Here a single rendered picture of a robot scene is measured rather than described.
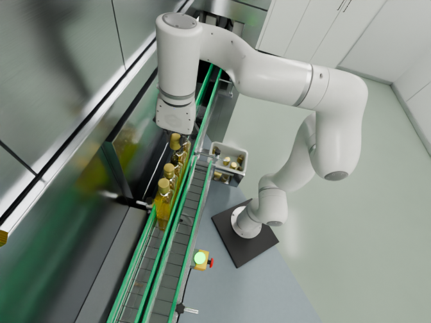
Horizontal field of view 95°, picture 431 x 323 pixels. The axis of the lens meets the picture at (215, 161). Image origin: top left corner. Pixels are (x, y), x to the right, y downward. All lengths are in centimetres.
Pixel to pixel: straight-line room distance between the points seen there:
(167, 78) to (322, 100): 32
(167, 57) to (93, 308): 78
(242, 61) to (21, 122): 37
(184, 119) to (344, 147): 39
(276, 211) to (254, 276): 49
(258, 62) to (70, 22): 32
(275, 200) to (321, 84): 53
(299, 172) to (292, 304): 80
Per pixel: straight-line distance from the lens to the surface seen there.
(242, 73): 43
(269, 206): 86
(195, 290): 116
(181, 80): 44
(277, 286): 128
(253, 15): 148
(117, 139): 56
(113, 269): 88
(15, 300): 55
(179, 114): 51
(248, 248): 121
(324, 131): 54
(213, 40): 51
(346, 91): 49
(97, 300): 88
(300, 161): 70
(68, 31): 43
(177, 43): 40
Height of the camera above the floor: 190
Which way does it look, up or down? 55 degrees down
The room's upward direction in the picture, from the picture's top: 19 degrees clockwise
